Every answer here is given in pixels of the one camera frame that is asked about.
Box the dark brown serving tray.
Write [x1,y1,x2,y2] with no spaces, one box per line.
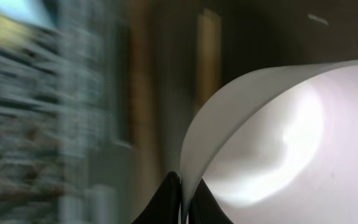
[148,0,358,171]

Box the light blue bowl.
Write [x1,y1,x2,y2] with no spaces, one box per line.
[0,0,56,30]

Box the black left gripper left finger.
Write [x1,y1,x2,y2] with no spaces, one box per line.
[132,171,181,224]

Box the yellow plate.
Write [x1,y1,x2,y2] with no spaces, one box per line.
[0,14,34,50]

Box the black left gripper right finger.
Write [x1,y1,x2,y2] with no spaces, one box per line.
[188,179,233,224]

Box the pink-white bowl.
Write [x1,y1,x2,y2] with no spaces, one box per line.
[180,60,358,223]

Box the grey plastic dish rack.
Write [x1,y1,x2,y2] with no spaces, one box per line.
[0,17,131,223]

